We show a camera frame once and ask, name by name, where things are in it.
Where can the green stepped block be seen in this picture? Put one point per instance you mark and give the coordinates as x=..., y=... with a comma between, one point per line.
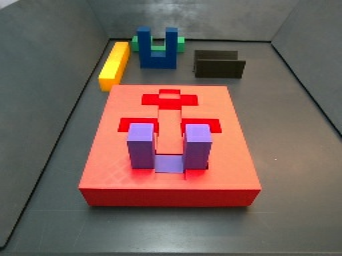
x=158, y=47

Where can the black block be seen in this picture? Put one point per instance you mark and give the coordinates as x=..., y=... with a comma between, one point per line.
x=218, y=64

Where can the blue U-shaped block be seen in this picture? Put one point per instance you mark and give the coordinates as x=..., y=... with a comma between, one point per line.
x=158, y=59

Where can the yellow long block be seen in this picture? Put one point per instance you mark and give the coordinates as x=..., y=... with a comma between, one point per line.
x=114, y=66

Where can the red puzzle board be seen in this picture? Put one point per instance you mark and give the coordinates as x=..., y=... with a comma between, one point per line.
x=112, y=183

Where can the purple U-shaped block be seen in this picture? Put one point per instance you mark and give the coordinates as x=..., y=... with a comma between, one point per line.
x=197, y=145

